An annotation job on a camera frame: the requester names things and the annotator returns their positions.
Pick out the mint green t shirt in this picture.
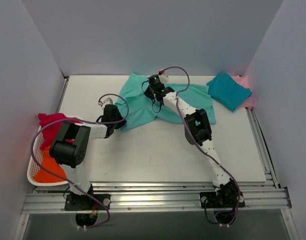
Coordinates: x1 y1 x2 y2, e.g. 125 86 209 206
115 73 217 132

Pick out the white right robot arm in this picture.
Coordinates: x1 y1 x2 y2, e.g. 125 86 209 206
144 73 233 188

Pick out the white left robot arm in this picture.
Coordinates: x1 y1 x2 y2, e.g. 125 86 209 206
49 104 127 210

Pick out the crimson red t shirt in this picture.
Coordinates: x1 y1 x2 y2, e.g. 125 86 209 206
37 112 67 150

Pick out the folded teal t shirt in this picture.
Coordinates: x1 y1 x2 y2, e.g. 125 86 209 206
206 73 241 112

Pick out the white plastic laundry basket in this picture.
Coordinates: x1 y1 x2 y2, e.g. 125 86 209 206
27 115 84 187

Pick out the folded pink t shirt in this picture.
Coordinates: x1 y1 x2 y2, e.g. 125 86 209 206
232 76 254 109

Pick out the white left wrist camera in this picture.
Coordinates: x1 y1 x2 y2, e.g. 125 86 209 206
97 97 114 109

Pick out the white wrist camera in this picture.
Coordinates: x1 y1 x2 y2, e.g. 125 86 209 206
158 70 169 85
97 97 114 109

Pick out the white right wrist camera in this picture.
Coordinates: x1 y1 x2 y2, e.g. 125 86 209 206
158 70 169 85

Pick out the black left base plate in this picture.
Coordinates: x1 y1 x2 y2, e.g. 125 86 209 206
64 193 111 211

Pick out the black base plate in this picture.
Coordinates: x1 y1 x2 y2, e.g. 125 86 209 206
199 191 238 209
64 193 111 211

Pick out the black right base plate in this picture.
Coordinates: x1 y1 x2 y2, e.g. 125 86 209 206
199 191 238 209

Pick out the aluminium rail frame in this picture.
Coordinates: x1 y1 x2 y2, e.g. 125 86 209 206
12 74 301 240

